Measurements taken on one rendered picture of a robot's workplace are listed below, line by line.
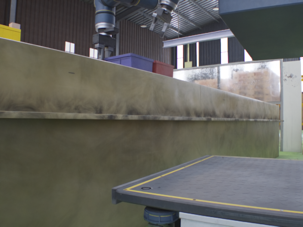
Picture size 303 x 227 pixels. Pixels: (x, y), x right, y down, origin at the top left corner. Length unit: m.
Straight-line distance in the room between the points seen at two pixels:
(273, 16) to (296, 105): 4.59
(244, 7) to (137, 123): 0.77
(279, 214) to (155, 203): 0.32
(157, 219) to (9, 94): 0.61
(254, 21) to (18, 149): 0.88
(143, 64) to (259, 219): 1.01
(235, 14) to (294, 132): 4.68
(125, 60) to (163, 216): 0.83
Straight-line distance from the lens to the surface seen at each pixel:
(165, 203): 0.75
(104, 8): 1.55
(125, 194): 0.81
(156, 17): 1.72
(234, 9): 0.88
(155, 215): 0.85
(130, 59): 1.38
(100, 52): 1.50
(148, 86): 1.44
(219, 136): 2.27
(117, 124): 1.25
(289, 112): 5.48
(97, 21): 1.54
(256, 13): 0.90
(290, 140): 5.49
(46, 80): 1.03
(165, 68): 1.61
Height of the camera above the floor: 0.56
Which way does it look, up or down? level
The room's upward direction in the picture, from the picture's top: straight up
